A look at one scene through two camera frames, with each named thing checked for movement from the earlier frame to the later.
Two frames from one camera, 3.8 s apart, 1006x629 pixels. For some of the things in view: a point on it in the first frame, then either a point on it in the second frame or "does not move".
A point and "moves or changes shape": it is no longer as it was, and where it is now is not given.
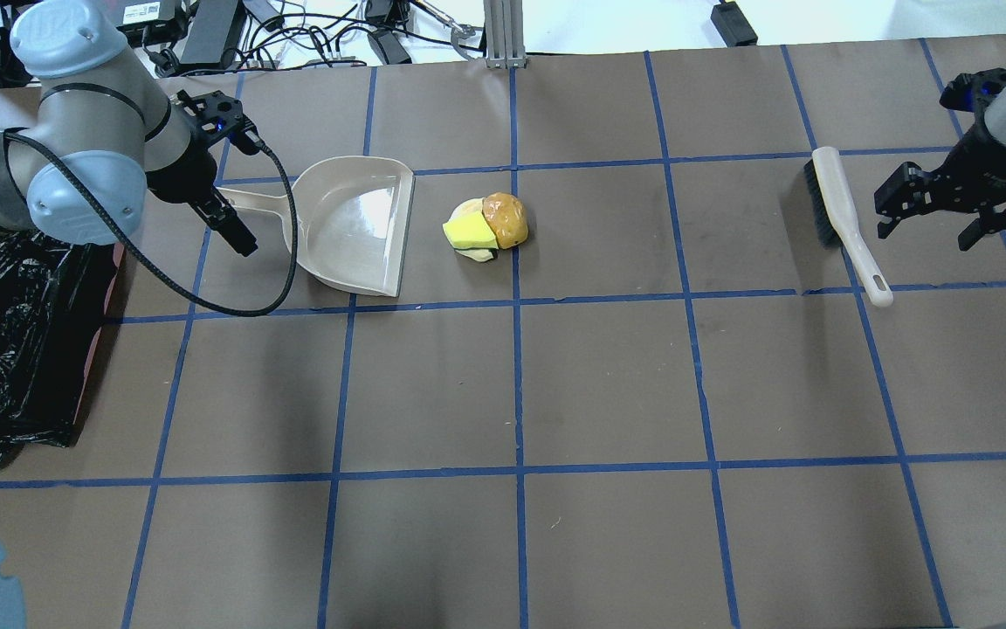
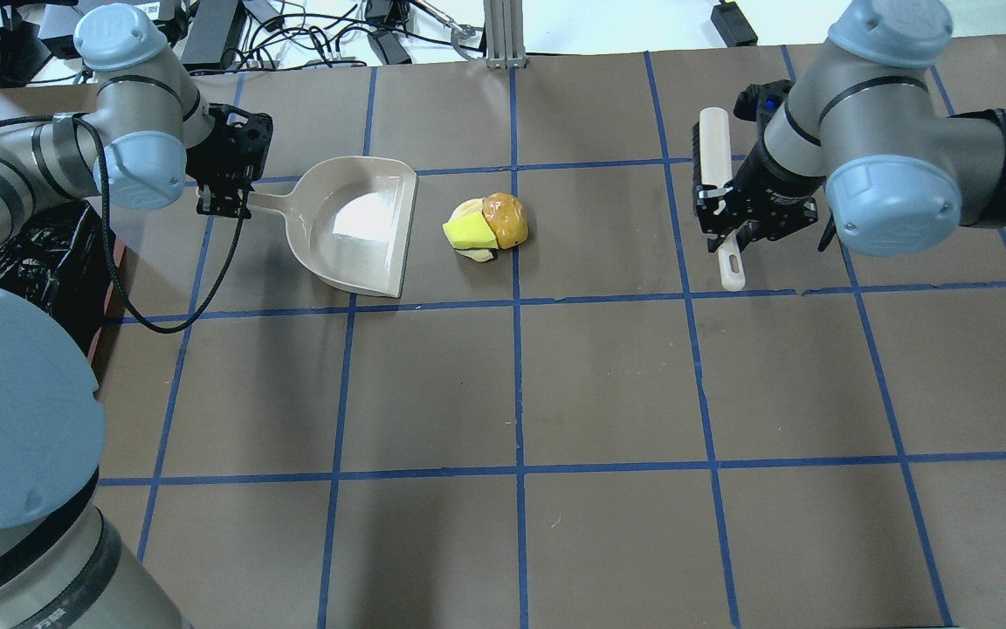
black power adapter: (733, 24) does not move
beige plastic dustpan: (353, 217) does not move
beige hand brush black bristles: (828, 196) moves or changes shape
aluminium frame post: (504, 34) does not move
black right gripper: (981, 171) → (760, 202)
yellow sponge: (471, 231) does not move
